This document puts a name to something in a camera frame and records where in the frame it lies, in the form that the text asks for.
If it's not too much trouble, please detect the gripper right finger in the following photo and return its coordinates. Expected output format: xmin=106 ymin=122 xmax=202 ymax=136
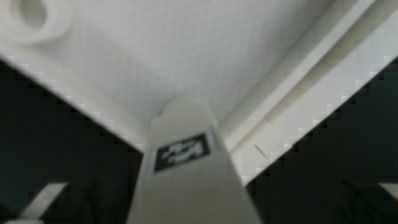
xmin=339 ymin=179 xmax=398 ymax=224

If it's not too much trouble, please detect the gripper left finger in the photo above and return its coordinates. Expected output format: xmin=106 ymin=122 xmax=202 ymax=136
xmin=10 ymin=179 xmax=103 ymax=224

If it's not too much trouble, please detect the white leg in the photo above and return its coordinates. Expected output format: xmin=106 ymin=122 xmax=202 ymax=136
xmin=126 ymin=97 xmax=263 ymax=224

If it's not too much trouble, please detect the white desk top tray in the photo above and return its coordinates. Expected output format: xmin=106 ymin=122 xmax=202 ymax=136
xmin=0 ymin=0 xmax=398 ymax=180

